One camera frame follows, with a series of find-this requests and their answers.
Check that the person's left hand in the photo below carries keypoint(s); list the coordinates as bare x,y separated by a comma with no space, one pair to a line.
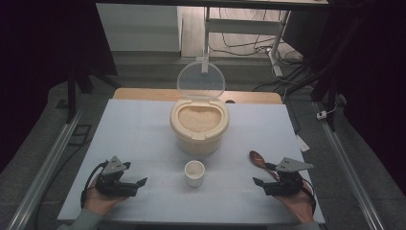
99,202

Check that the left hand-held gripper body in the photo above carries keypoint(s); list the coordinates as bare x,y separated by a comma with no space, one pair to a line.
110,183

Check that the person's right hand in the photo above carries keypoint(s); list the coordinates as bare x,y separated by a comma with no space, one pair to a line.
297,204

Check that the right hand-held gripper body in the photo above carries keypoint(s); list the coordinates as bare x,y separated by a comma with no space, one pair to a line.
285,183

